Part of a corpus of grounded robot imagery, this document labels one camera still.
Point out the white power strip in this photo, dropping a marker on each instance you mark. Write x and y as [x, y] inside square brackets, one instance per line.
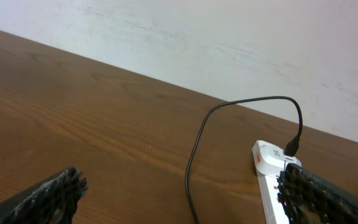
[273, 209]

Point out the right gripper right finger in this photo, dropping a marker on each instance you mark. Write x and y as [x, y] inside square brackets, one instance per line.
[307, 198]

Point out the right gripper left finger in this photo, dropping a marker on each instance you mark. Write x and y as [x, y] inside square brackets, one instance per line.
[53, 200]

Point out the white USB charger adapter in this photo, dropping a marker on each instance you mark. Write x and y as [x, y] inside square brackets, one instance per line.
[270, 160]

